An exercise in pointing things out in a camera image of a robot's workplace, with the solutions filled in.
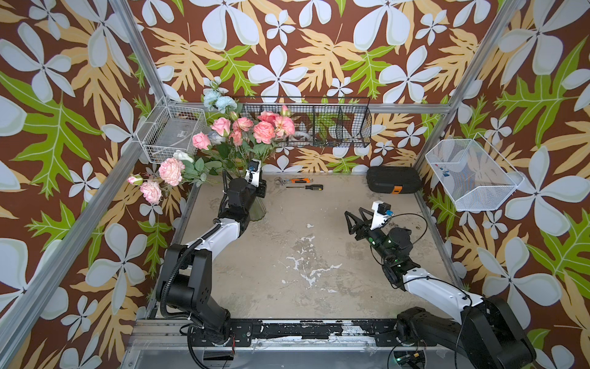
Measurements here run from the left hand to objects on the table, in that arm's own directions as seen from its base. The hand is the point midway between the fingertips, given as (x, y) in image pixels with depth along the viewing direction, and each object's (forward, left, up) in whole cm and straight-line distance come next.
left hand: (260, 167), depth 85 cm
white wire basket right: (-3, -79, +1) cm, 79 cm away
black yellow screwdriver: (+13, -21, -26) cm, 36 cm away
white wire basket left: (+19, +38, +4) cm, 42 cm away
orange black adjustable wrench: (+18, -14, -26) cm, 34 cm away
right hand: (-16, -33, -5) cm, 37 cm away
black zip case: (+15, -63, -22) cm, 68 cm away
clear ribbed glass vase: (-4, +3, -23) cm, 24 cm away
